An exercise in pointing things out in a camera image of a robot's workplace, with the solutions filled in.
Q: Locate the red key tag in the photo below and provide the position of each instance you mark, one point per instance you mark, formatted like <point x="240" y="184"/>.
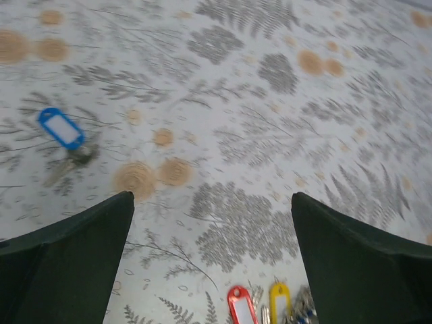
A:
<point x="241" y="306"/>

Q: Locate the yellow key tag on disc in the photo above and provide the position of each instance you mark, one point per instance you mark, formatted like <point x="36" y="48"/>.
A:
<point x="279" y="303"/>

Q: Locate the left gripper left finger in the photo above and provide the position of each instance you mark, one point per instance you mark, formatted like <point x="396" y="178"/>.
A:
<point x="64" y="273"/>

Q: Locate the floral table mat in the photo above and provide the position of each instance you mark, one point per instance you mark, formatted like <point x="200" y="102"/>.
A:
<point x="213" y="113"/>

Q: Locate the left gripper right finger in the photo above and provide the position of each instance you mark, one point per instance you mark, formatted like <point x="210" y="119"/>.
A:
<point x="358" y="273"/>

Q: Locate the loose blue key tag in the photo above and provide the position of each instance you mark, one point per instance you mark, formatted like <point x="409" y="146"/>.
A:
<point x="56" y="123"/>

